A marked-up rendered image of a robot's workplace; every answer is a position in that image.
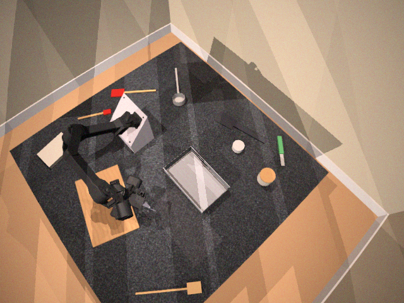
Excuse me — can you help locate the light wooden board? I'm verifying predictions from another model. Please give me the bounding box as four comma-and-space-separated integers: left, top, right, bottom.
75, 165, 140, 247

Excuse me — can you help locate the cream rectangular block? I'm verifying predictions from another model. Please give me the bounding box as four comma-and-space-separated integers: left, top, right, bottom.
37, 132, 63, 169

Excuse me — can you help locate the grey canister with wooden lid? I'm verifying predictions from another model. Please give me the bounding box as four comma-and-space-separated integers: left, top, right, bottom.
257, 168, 276, 186

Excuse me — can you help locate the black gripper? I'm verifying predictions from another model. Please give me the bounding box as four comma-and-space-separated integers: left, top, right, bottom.
110, 175, 142, 218

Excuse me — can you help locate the white short cylinder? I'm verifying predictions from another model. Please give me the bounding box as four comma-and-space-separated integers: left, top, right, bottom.
232, 140, 244, 153

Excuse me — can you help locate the white saucepan with long handle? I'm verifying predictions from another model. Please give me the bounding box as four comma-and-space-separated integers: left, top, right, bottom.
172, 68, 185, 106

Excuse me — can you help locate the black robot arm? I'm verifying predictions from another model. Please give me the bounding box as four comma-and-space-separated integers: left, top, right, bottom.
62, 111, 146, 221

